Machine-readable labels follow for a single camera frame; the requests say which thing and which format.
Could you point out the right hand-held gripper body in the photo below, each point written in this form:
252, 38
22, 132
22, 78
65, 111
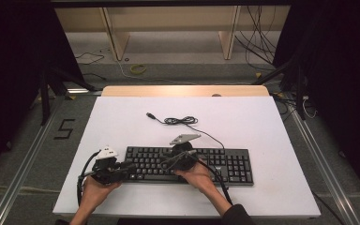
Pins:
184, 156

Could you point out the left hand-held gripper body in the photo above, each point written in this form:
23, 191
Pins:
106, 172

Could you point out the black computer keyboard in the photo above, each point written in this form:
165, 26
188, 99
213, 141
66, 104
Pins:
231, 165

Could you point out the person's left hand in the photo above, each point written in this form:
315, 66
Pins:
97, 193

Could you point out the person's right hand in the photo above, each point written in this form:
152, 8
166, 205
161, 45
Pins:
200, 178

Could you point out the light wooden table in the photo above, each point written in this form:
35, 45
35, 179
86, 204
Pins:
168, 91

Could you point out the white table board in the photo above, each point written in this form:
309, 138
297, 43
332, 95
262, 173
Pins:
256, 131

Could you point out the yellow tape roll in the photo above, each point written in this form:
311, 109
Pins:
137, 69

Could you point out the black metal stand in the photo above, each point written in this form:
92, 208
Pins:
45, 100
299, 93

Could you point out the light wooden shelf unit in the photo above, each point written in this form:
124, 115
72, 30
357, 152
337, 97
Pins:
115, 40

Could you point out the black curtain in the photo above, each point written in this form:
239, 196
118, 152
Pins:
9, 78
343, 78

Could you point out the aluminium floor rail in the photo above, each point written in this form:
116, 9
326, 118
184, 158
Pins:
328, 175
22, 175

